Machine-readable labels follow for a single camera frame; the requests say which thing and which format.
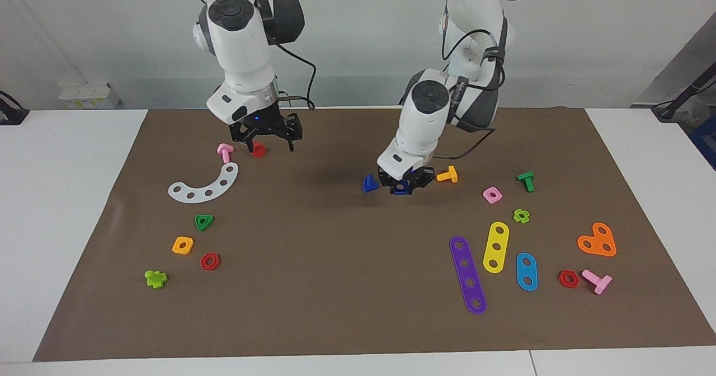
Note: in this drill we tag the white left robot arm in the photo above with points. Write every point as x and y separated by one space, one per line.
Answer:
419 130

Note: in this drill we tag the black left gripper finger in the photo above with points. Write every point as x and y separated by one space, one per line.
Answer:
386 182
420 182

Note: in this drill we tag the lime green cross bolt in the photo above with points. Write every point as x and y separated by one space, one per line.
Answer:
155 279

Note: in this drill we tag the yellow-orange plastic bolt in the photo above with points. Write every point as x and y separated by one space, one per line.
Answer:
449 174

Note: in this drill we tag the white cardboard box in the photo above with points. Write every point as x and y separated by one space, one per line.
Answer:
89 95

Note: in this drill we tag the green plastic bolt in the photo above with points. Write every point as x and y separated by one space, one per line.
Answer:
527 181

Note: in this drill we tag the pink square nut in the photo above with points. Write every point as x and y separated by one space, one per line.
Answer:
485 196

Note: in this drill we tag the orange heart-shaped plate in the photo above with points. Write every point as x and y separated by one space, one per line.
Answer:
596 240

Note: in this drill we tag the blue crate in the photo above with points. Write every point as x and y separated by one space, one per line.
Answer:
706 141

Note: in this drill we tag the black stand pole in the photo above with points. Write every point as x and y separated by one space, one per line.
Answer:
671 107

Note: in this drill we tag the pink plastic bolt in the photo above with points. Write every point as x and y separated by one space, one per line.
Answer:
225 151
598 282

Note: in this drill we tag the blue plastic bolt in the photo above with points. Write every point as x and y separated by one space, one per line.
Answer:
369 184

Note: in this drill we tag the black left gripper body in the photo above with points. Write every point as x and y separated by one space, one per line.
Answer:
407 175

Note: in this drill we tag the blue square nut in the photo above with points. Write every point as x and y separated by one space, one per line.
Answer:
400 187

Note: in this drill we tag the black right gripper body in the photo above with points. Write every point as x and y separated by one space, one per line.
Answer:
267 121

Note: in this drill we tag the green triangular nut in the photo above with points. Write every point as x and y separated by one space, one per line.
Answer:
210 218

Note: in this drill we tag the lime green flower nut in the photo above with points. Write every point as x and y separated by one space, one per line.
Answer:
526 217

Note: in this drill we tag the yellow three-hole plate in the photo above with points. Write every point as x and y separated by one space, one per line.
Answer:
497 239

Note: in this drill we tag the purple four-hole plate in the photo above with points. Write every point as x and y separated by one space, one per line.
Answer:
467 273

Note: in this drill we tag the red plastic bolt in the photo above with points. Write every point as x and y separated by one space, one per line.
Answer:
258 151

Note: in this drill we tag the blue two-hole plate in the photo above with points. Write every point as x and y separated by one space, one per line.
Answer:
526 272

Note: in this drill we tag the white curved five-hole plate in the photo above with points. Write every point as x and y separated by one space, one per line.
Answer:
216 188

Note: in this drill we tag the brown table mat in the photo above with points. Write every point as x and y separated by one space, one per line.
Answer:
335 286

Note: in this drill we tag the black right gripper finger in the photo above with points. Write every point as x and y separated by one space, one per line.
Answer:
292 132
247 140

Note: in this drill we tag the black table clamp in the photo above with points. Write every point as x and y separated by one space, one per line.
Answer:
11 116

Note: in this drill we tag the red hexagonal nut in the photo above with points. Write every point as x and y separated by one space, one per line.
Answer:
576 280
216 263

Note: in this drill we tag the orange square nut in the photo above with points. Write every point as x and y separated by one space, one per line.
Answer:
176 248

